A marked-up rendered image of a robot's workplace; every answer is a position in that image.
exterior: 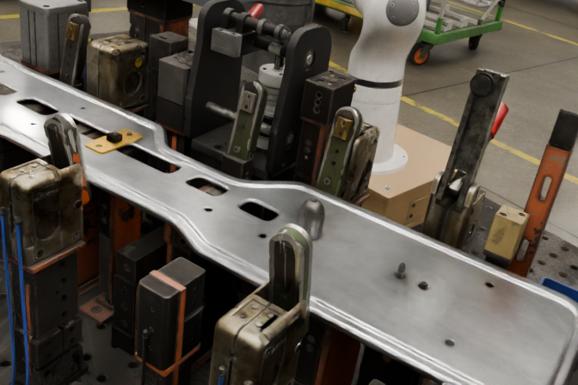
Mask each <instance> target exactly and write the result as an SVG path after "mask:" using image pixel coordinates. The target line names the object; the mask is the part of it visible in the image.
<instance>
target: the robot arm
mask: <svg viewBox="0 0 578 385"><path fill-rule="evenodd" d="M351 1H352V3H353V5H354V7H355V8H356V9H357V10H358V11H359V12H360V13H361V14H362V15H363V26H362V30H361V33H360V37H359V39H358V41H357V43H356V45H355V47H354V49H353V50H352V51H351V54H350V58H349V63H348V70H347V76H348V77H351V78H353V79H355V80H356V81H355V85H354V86H356V87H357V89H356V91H355V93H354V94H353V99H352V103H351V107H355V108H357V109H358V110H359V111H360V112H361V113H362V115H363V118H364V121H365V122H366V123H369V124H372V125H375V126H377V127H378V128H379V130H380V134H379V139H378V146H377V149H376V154H375V158H374V162H373V166H372V173H371V175H385V174H393V173H395V172H398V171H400V170H402V169H403V168H405V166H406V165H407V162H408V155H407V153H406V152H405V150H404V149H402V148H401V147H400V146H398V145H396V144H394V143H395V136H396V130H397V119H398V113H399V107H400V100H401V93H402V87H403V76H404V70H405V64H406V60H407V57H408V55H409V52H410V51H411V49H412V47H413V46H414V44H415V42H416V41H417V39H418V37H419V35H420V33H421V31H422V28H423V25H424V21H425V17H426V0H351Z"/></svg>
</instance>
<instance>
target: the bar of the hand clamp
mask: <svg viewBox="0 0 578 385"><path fill-rule="evenodd" d="M508 80H509V75H508V74H504V73H501V72H499V71H495V70H490V69H487V68H484V67H481V68H480V69H477V71H476V74H475V75H474V76H473V77H472V79H471V80H470V93H469V96H468V99H467V102H466V104H465V107H464V111H463V115H462V118H461V120H460V123H459V126H458V130H457V133H456V137H455V139H454V142H453V145H452V149H451V152H450V155H449V158H448V161H447V164H446V168H445V171H444V174H443V177H442V180H441V182H440V187H439V190H438V193H437V196H436V198H437V199H443V198H444V197H446V195H447V193H448V189H446V187H447V184H448V183H449V181H450V182H451V181H452V177H453V174H454V171H455V169H458V170H461V171H463V172H466V173H467V175H466V177H465V180H464V184H463V187H462V190H461V193H460V195H459V198H458V202H457V207H460V208H463V207H464V201H465V198H466V195H467V192H468V191H469V189H470V186H471V185H472V184H473V183H474V181H475V178H476V176H477V171H478V169H479V166H480V164H481V161H482V159H483V154H484V151H485V149H486V146H487V143H488V141H489V136H490V133H491V131H492V128H493V125H494V123H495V118H496V115H497V113H498V110H499V107H500V104H501V100H502V97H503V95H504V92H505V89H506V86H507V83H508Z"/></svg>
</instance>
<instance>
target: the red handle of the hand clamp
mask: <svg viewBox="0 0 578 385"><path fill-rule="evenodd" d="M507 113H508V107H507V105H506V104H505V103H503V102H501V104H500V107H499V110H498V113H497V115H496V118H495V123H494V125H493V128H492V131H491V133H490V136H489V141H490V140H491V139H493V138H494V136H495V134H496V133H497V131H498V129H499V128H500V126H501V123H502V122H503V120H504V119H505V117H506V115H507ZM489 141H488V143H487V146H488V144H489ZM487 146H486V147H487ZM466 175H467V173H466V172H463V171H461V170H458V171H457V173H456V174H455V175H454V177H453V179H452V181H451V182H450V181H449V183H448V184H447V187H446V189H448V192H449V193H450V194H452V195H454V196H458V195H460V193H461V190H462V187H463V184H464V180H465V177H466Z"/></svg>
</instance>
